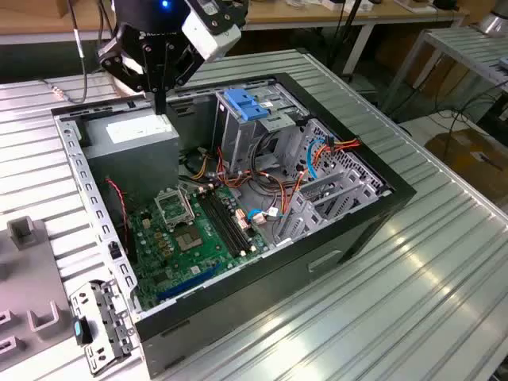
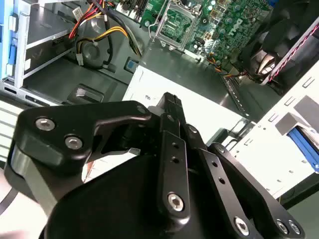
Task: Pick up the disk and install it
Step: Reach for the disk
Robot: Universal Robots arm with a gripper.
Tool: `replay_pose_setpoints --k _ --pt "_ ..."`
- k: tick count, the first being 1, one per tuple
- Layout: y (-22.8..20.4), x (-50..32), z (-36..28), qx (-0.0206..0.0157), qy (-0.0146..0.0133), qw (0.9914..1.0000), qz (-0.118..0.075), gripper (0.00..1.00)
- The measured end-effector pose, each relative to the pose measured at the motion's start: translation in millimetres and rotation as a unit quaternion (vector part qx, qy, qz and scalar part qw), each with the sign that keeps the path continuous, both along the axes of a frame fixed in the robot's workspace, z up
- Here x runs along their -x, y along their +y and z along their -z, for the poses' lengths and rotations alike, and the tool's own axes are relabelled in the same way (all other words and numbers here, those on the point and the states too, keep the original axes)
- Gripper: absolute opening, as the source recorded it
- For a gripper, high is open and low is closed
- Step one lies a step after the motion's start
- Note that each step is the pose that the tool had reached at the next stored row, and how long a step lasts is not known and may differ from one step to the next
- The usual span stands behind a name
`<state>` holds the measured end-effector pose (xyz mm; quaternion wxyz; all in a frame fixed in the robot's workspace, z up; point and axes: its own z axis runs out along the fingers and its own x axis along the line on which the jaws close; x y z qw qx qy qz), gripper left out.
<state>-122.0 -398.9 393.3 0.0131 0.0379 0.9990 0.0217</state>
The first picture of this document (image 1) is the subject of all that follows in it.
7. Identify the black arm cable with connector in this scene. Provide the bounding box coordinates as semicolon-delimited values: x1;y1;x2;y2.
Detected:
39;0;90;105

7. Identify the yellow black wire bundle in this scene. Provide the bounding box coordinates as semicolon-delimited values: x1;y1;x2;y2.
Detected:
189;152;220;180

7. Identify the metal slat side table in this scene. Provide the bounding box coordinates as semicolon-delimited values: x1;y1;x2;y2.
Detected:
391;25;508;116

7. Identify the blue disk data wire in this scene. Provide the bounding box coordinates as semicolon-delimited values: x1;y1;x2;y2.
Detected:
307;136;335;180

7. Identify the grey power supply unit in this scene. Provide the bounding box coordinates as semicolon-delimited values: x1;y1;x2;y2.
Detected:
81;106;182;207

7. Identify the blue plastic drive latch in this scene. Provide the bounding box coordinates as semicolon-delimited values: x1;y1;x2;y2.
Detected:
224;89;271;123

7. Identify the long wooden desk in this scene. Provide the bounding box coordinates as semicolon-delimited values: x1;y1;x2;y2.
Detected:
0;0;471;76

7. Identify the black wire loop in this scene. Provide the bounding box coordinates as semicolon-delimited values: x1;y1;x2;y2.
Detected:
248;130;281;187

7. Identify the grey metal slot retainer flap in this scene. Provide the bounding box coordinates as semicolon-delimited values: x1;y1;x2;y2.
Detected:
69;277;136;378

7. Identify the plain brown box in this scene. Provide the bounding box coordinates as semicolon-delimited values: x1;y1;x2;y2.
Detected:
51;0;116;20

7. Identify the grey parts rack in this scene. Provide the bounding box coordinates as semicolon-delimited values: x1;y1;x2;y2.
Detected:
0;215;76;356

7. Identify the grey metal disk bay cage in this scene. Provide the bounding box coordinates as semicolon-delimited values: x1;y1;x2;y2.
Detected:
273;117;394;247

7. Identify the black tripod stand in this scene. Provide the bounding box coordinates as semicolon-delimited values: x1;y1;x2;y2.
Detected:
327;0;364;79

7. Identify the CPU socket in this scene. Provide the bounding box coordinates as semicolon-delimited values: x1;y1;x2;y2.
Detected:
171;225;206;254

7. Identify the grey metal optical drive cage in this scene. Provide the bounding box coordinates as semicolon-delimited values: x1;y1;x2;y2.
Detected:
212;81;311;178

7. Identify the blue expansion slot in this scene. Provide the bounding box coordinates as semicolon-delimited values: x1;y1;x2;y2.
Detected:
156;264;223;303

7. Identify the large labelled cardboard box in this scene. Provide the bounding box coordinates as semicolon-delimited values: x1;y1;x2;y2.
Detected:
424;129;508;203

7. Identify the orange red disk power wire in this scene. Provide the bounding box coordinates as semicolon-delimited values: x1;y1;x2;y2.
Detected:
216;136;363;217

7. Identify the green motherboard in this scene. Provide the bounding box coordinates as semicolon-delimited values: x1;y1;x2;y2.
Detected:
126;186;271;313

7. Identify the black blue release latch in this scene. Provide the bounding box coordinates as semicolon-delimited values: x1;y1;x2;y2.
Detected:
72;315;95;345

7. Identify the black open PC case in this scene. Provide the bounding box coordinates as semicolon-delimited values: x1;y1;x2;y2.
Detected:
50;71;418;380

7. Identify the red black fan wire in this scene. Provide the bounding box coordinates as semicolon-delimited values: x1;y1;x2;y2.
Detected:
104;178;134;243

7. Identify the black RAM slot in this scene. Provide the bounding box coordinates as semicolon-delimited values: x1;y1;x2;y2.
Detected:
208;190;251;253
203;191;246;256
198;192;241;257
213;188;257;251

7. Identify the metal socket cover frame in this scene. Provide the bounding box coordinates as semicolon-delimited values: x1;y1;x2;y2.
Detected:
153;188;197;232

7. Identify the black case fan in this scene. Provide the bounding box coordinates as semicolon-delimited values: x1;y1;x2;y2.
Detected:
101;180;138;266

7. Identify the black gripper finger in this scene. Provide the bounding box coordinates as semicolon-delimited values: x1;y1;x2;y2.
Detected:
158;40;207;117
96;22;163;117

